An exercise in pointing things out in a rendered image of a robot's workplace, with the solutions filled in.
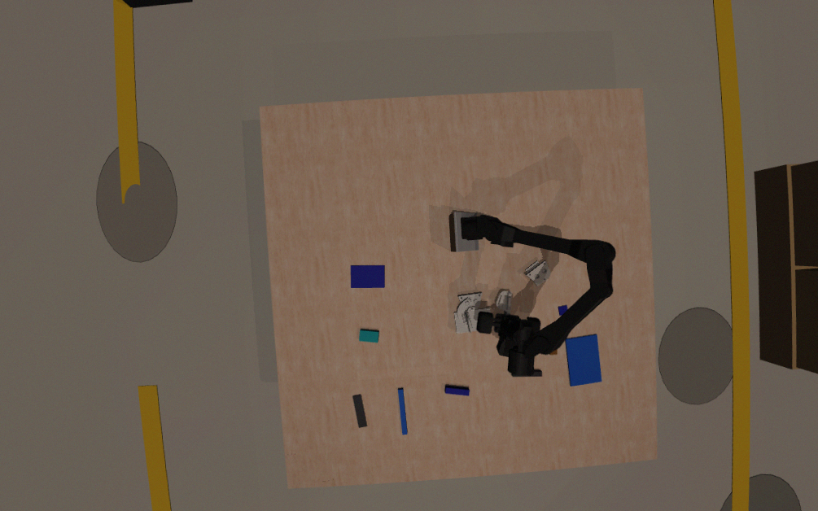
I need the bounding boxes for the long blue bar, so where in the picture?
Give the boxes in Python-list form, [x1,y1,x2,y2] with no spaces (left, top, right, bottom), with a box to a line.
[398,388,407,435]

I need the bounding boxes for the teal rectangular block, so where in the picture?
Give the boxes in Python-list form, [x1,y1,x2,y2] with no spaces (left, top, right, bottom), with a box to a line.
[359,330,379,343]

